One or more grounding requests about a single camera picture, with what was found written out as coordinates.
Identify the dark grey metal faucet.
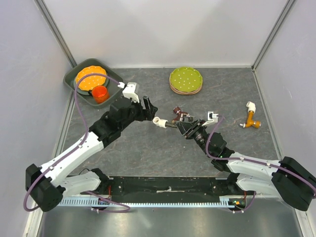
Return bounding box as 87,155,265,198
164,121,178,129

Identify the maroon faucet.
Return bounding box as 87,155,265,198
172,107,190,122

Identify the green polka dot plate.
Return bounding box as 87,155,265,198
169,67,203,92

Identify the orange polka dot plate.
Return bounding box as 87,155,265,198
75,66,107,92

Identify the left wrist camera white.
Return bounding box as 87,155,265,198
118,82,140,103

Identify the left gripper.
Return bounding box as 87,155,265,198
119,96,158,130

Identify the dark green square tray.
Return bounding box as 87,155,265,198
63,58,123,109

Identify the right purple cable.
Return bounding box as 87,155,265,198
205,116,316,214

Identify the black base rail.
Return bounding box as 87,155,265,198
106,176,238,204

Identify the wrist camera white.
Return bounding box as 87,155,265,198
118,82,140,103
202,111,219,126

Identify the white pvc elbow fitting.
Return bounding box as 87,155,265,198
153,117,168,128

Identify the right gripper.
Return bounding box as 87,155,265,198
174,118,211,158

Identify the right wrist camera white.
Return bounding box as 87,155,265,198
202,111,219,126

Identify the orange faucet with white elbow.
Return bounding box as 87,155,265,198
239,101,261,128

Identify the grey-green plate under orange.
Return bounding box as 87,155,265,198
77,76,109,96

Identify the orange mug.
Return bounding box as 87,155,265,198
88,85,110,104

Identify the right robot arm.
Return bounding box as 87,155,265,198
175,119,316,211

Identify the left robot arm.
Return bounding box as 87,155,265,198
23,96,158,212

